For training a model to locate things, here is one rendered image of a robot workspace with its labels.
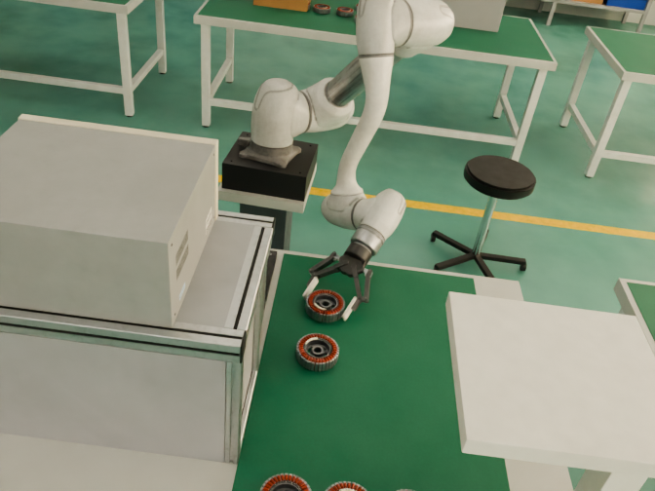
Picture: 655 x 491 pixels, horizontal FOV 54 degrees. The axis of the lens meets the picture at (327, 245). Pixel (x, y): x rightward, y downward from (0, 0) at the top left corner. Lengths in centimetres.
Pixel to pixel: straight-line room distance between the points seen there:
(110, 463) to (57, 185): 61
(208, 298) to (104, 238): 27
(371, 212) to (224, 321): 77
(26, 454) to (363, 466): 73
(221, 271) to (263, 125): 98
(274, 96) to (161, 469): 129
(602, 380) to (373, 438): 59
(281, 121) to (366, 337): 86
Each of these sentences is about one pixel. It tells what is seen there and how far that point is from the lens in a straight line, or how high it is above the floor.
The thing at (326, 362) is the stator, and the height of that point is 78.
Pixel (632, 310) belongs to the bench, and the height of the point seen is 74.
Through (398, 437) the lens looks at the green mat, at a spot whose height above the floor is 75.
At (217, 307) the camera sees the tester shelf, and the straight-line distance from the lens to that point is 130.
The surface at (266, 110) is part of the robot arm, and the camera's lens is 226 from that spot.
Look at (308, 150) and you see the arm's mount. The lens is 246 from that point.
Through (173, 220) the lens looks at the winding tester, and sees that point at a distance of 118.
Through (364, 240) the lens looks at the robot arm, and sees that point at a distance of 186.
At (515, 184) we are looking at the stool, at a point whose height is 56.
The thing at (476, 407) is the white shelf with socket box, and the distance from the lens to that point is 108.
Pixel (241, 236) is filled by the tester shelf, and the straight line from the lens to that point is 149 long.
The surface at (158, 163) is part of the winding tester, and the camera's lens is 136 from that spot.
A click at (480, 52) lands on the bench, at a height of 75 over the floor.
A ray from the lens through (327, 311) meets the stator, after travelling 180.
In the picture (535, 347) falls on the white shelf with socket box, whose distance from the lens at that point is 122.
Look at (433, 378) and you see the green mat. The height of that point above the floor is 75.
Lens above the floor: 199
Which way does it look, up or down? 36 degrees down
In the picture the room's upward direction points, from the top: 8 degrees clockwise
